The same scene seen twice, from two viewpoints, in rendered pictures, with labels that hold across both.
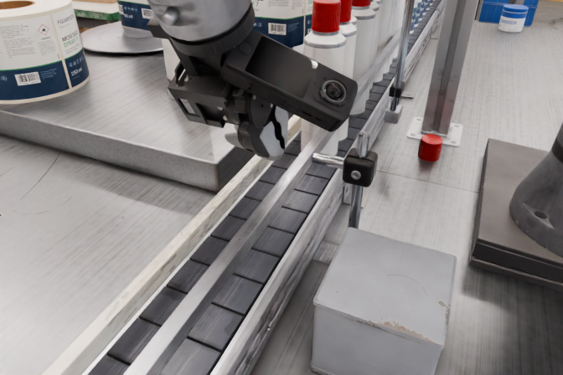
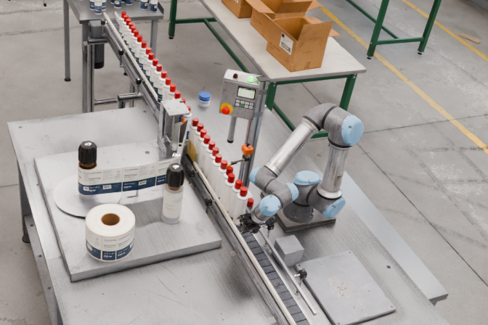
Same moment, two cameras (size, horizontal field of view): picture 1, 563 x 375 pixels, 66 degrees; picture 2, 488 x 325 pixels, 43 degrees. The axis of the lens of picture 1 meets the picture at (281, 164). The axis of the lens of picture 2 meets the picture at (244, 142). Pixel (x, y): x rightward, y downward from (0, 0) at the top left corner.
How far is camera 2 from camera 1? 251 cm
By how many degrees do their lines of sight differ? 45
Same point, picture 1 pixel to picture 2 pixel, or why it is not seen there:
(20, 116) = (141, 258)
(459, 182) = not seen: hidden behind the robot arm
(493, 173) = not seen: hidden behind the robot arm
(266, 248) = (260, 252)
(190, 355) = (273, 273)
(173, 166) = (206, 247)
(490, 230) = (286, 223)
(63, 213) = (196, 275)
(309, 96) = (271, 220)
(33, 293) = (224, 290)
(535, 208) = (292, 215)
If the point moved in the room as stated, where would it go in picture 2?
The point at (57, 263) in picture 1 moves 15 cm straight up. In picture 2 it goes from (217, 284) to (221, 259)
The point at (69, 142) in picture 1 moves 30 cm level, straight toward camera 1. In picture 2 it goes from (163, 257) to (230, 275)
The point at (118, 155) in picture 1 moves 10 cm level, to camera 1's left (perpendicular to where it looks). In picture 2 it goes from (184, 252) to (168, 263)
